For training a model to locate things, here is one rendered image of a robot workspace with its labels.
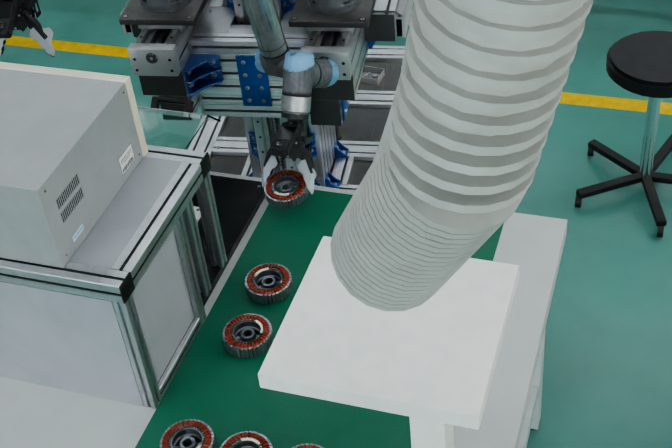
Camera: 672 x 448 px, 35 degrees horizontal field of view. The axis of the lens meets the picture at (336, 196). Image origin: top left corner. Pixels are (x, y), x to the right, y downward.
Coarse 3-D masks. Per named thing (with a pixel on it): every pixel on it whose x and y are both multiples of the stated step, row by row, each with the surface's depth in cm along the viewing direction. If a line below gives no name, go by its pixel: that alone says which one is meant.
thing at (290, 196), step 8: (272, 176) 278; (280, 176) 277; (288, 176) 277; (296, 176) 277; (264, 184) 277; (272, 184) 276; (280, 184) 278; (288, 184) 276; (296, 184) 277; (304, 184) 274; (272, 192) 274; (280, 192) 276; (288, 192) 275; (296, 192) 273; (304, 192) 273; (272, 200) 273; (280, 200) 272; (288, 200) 272; (296, 200) 272; (280, 208) 274; (288, 208) 274
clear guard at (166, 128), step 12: (144, 108) 266; (144, 120) 262; (156, 120) 261; (168, 120) 261; (180, 120) 260; (192, 120) 260; (204, 120) 260; (216, 120) 267; (144, 132) 258; (156, 132) 257; (168, 132) 257; (180, 132) 257; (192, 132) 256; (156, 144) 254; (168, 144) 253; (180, 144) 253
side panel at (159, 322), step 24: (168, 240) 230; (168, 264) 232; (192, 264) 241; (144, 288) 222; (168, 288) 234; (192, 288) 243; (120, 312) 215; (144, 312) 224; (168, 312) 235; (192, 312) 248; (144, 336) 225; (168, 336) 237; (192, 336) 247; (144, 360) 224; (168, 360) 239; (144, 384) 230; (168, 384) 237
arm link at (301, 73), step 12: (288, 60) 270; (300, 60) 269; (312, 60) 271; (288, 72) 270; (300, 72) 269; (312, 72) 272; (288, 84) 270; (300, 84) 270; (312, 84) 274; (300, 96) 270
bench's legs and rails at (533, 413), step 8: (544, 336) 290; (544, 344) 294; (536, 368) 294; (536, 376) 296; (536, 384) 298; (536, 392) 297; (536, 400) 299; (528, 408) 293; (536, 408) 304; (528, 416) 291; (536, 416) 307; (528, 424) 289; (536, 424) 309; (528, 432) 288; (520, 440) 285
